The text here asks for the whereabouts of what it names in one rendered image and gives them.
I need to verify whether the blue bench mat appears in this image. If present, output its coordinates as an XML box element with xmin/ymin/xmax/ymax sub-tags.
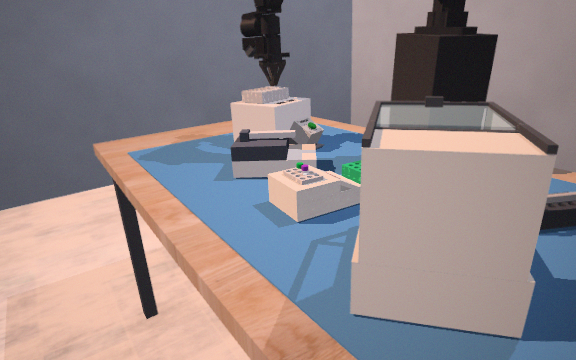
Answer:
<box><xmin>127</xmin><ymin>124</ymin><xmax>576</xmax><ymax>360</ymax></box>

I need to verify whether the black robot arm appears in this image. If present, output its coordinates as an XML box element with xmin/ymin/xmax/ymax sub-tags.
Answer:
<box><xmin>240</xmin><ymin>0</ymin><xmax>478</xmax><ymax>57</ymax></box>

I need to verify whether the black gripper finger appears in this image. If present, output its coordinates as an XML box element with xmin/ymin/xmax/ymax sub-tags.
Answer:
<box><xmin>259</xmin><ymin>63</ymin><xmax>279</xmax><ymax>86</ymax></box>
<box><xmin>268</xmin><ymin>62</ymin><xmax>286</xmax><ymax>86</ymax></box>

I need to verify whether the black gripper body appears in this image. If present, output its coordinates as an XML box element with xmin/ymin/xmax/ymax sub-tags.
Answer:
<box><xmin>254</xmin><ymin>34</ymin><xmax>290</xmax><ymax>63</ymax></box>

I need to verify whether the green tube rack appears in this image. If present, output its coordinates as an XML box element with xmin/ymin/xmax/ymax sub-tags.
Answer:
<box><xmin>342</xmin><ymin>160</ymin><xmax>361</xmax><ymax>184</ymax></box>

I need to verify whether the cream block with rows of round holes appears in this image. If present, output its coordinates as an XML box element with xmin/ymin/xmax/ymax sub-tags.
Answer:
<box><xmin>231</xmin><ymin>87</ymin><xmax>324</xmax><ymax>149</ymax></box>

